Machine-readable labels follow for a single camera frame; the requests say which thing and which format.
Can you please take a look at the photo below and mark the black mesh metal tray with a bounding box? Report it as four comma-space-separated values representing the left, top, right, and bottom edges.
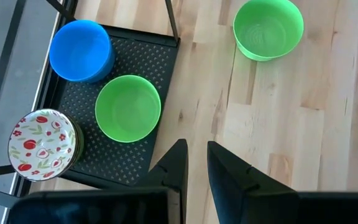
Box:
0, 0, 181, 206

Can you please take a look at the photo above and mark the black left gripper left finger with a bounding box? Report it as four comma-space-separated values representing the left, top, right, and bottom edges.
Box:
6, 138, 189, 224

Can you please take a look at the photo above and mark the green plastic mini bowl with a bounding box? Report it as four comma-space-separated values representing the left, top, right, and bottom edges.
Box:
232, 0, 305, 62
94, 74, 162, 144

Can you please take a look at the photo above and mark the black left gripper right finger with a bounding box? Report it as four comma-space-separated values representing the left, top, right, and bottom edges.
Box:
206, 141, 358, 224

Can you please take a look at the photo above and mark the blue plastic mini bowl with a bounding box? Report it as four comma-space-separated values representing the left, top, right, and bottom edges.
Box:
48, 19, 116, 84

